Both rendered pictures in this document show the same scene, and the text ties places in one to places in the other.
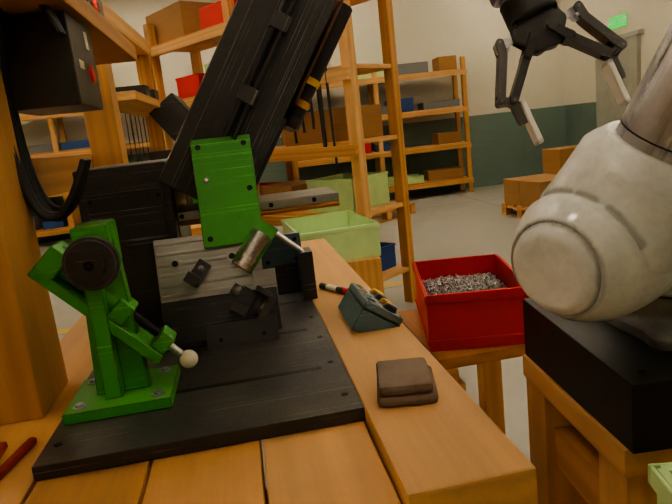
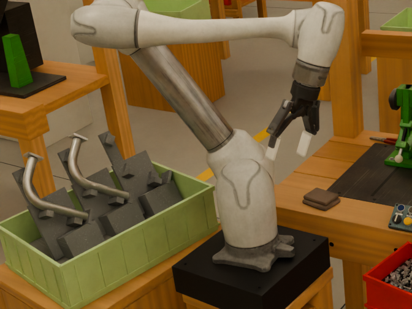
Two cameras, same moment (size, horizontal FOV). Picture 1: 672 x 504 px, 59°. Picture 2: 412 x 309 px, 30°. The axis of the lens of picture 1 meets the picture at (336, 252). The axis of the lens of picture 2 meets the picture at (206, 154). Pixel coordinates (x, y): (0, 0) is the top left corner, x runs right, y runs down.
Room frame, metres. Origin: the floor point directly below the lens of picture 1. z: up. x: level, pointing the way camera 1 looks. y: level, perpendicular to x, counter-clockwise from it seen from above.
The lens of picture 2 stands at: (2.12, -1.84, 2.13)
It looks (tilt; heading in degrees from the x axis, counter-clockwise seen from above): 24 degrees down; 137
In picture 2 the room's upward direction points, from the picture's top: 8 degrees counter-clockwise
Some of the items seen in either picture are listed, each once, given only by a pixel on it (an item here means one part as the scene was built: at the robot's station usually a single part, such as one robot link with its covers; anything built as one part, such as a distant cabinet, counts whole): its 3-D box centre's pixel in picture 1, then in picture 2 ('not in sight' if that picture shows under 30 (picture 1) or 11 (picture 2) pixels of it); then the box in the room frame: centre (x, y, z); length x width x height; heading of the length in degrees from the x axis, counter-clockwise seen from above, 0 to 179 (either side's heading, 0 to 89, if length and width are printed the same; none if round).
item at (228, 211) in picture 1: (227, 189); not in sight; (1.17, 0.20, 1.17); 0.13 x 0.12 x 0.20; 8
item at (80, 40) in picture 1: (52, 67); not in sight; (1.10, 0.46, 1.42); 0.17 x 0.12 x 0.15; 8
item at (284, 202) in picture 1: (248, 206); not in sight; (1.33, 0.18, 1.11); 0.39 x 0.16 x 0.03; 98
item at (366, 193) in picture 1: (263, 147); not in sight; (4.69, 0.47, 1.19); 2.30 x 0.55 x 2.39; 47
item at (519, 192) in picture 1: (562, 180); not in sight; (7.10, -2.81, 0.37); 1.20 x 0.80 x 0.74; 104
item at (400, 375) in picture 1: (405, 379); (320, 198); (0.76, -0.08, 0.92); 0.10 x 0.08 x 0.03; 175
